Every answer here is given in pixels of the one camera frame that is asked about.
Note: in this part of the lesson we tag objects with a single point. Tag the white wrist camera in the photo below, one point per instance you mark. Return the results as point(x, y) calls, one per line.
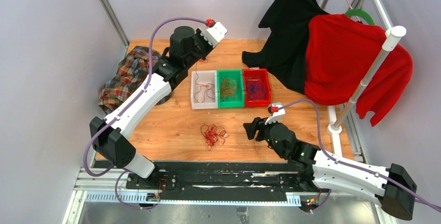
point(215, 34)
point(276, 112)

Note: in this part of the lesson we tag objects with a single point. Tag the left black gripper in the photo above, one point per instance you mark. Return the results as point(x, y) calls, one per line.
point(198, 36)

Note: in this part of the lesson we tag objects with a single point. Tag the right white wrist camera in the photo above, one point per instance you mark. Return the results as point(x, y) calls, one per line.
point(276, 112)

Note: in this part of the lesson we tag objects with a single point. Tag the plaid flannel shirt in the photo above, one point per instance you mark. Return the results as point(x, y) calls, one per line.
point(131, 72)

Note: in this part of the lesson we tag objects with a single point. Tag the green hanger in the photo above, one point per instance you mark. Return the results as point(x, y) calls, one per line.
point(360, 13)

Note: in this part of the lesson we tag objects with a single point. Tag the red plastic bin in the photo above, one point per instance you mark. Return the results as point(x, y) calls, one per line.
point(257, 88)

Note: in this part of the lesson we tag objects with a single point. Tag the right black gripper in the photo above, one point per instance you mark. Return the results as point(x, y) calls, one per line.
point(252, 128)

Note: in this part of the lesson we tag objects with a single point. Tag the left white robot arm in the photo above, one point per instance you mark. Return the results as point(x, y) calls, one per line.
point(110, 135)

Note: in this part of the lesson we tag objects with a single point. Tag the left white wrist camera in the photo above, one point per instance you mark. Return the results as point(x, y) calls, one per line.
point(215, 34)

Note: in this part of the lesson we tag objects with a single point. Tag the slotted aluminium rail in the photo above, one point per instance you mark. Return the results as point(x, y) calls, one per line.
point(118, 187)

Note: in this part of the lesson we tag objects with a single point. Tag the green plastic bin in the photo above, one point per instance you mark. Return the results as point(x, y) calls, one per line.
point(230, 89)

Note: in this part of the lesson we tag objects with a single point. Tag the red t-shirt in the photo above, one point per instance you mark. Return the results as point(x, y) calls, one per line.
point(340, 51)

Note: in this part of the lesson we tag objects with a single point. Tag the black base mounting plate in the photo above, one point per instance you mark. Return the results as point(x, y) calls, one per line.
point(283, 176)

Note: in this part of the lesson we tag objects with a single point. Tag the white clothes rack pole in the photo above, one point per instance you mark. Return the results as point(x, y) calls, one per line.
point(393, 36)

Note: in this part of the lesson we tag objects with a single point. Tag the white plastic bin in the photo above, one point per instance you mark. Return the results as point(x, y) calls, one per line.
point(204, 89)

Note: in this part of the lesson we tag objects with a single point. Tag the metal rack top bar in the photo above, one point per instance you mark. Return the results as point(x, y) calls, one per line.
point(382, 14)

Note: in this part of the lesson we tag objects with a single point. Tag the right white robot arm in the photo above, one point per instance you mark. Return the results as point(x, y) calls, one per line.
point(391, 188)

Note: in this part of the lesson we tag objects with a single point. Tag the black t-shirt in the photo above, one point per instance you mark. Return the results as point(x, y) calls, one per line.
point(284, 53)

